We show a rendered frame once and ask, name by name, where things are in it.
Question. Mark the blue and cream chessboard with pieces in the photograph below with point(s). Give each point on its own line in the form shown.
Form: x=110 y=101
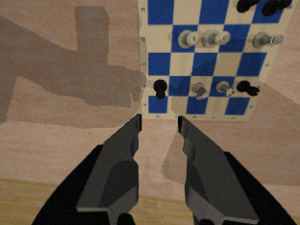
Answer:
x=159 y=24

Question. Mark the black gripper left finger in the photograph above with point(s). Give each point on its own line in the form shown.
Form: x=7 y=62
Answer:
x=102 y=186

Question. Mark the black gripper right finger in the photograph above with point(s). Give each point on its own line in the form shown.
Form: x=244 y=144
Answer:
x=218 y=187

